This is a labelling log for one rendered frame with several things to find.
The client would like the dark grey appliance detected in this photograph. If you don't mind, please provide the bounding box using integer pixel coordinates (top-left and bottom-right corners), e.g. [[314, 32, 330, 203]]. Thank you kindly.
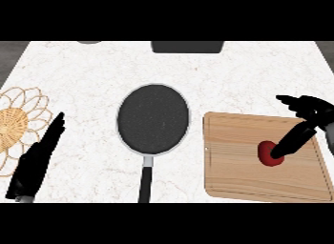
[[150, 41, 225, 54]]

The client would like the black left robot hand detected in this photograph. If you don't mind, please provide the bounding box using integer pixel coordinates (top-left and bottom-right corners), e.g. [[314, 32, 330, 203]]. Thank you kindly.
[[4, 112, 66, 201]]

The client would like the wooden cutting board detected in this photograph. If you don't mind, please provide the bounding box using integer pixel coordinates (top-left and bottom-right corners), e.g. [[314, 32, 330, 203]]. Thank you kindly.
[[202, 111, 334, 203]]

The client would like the woven wicker placemat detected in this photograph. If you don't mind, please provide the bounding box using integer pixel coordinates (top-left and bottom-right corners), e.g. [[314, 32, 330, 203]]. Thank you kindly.
[[0, 86, 54, 185]]

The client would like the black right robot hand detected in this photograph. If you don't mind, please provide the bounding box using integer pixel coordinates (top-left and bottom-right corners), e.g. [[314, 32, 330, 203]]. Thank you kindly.
[[268, 94, 334, 160]]

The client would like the red tomato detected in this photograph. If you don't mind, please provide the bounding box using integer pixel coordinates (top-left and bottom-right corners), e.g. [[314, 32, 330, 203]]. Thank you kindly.
[[256, 140, 286, 168]]

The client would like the dark grey frying pan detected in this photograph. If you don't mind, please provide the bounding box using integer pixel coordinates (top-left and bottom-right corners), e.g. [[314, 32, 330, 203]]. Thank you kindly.
[[114, 83, 193, 204]]

